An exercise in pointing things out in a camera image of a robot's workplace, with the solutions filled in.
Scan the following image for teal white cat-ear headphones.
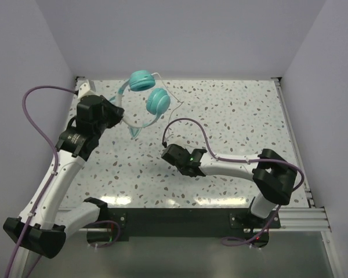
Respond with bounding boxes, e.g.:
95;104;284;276
110;70;171;139

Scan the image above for white headphone cable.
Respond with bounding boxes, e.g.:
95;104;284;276
152;72;186;142

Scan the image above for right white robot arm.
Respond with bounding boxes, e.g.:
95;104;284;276
161;144;298;228

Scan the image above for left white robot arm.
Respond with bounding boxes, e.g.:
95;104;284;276
3;95;124;258

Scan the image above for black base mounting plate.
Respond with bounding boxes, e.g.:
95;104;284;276
108;208;281;241

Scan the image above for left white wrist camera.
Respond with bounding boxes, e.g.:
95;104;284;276
77;80;96;100

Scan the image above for front aluminium frame rail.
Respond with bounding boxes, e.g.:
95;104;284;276
3;202;329;277

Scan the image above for aluminium frame rail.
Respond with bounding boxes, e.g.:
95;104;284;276
272;78;331;233
3;202;329;277

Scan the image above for right aluminium frame rail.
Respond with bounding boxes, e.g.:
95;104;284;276
272;78;331;233

